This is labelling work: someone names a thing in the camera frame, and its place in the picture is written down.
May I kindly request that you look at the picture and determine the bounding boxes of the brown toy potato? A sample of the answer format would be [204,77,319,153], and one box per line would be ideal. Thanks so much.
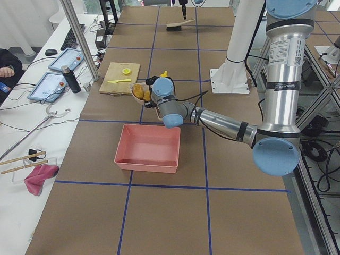
[132,83,144,100]

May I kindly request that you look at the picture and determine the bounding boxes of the person's hand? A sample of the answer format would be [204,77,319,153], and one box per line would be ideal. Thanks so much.
[0,67,15,78]

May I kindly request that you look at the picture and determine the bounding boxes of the far blue teach pendant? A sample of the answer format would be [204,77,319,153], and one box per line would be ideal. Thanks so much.
[48,48,84,72]

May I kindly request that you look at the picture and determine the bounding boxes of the aluminium frame post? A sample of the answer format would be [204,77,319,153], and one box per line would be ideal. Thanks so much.
[60,0,100,81]

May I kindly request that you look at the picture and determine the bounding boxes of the yellow toy corn cob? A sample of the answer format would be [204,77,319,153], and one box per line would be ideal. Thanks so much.
[160,71,168,78]

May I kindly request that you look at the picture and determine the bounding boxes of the pink cloth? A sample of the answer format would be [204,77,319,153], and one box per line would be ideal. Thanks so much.
[24,164,59,196]

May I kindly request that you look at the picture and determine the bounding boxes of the black computer mouse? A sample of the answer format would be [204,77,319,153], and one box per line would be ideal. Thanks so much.
[45,49,58,56]

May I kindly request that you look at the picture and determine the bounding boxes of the black water bottle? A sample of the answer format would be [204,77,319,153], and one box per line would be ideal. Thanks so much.
[61,65,81,93]

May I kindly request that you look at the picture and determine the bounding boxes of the blue teach pendant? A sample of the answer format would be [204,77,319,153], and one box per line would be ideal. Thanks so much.
[27,72,68,103]
[48,48,84,72]

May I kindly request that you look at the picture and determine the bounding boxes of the black keyboard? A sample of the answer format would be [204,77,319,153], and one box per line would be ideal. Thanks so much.
[60,28,78,51]

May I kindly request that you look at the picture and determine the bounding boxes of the yellow plastic toy knife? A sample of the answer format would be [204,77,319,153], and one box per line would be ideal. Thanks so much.
[107,79,132,84]

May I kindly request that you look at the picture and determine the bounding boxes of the pink plastic bin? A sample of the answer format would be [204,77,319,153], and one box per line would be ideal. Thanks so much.
[114,124,181,174]

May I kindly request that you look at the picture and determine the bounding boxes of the black power adapter box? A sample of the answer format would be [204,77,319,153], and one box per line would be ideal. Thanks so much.
[95,29,112,49]

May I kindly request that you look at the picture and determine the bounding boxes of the tan toy ginger root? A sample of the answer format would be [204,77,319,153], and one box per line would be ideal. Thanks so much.
[143,91,151,101]

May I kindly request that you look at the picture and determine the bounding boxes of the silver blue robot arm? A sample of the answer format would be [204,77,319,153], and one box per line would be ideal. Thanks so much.
[170,0,205,21]
[146,1,317,176]

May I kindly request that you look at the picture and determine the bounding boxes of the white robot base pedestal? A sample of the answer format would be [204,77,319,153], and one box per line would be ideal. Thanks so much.
[210,0,265,94]

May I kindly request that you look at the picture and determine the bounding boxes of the metal reacher grabber stick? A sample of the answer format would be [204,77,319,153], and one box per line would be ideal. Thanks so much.
[1,105,71,160]

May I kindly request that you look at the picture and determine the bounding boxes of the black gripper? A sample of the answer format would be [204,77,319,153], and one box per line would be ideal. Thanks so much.
[171,0,188,20]
[144,76,159,108]

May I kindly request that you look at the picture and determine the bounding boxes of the beige plastic dustpan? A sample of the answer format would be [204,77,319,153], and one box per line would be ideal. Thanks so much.
[129,82,152,106]

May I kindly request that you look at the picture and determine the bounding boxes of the near blue teach pendant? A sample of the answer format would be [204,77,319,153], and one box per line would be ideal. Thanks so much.
[27,72,68,103]

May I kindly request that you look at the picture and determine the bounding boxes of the bamboo cutting board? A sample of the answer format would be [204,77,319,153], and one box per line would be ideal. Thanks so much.
[99,62,141,95]

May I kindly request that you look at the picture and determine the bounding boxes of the wooden stick rack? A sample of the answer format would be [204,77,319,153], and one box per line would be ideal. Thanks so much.
[1,151,49,175]

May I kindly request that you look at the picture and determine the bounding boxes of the beige hand brush black bristles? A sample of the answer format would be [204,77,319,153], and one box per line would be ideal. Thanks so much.
[166,18,195,31]

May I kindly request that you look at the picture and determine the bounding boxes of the yellow toy lemon slice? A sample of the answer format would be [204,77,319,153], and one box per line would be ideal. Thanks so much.
[122,68,131,75]

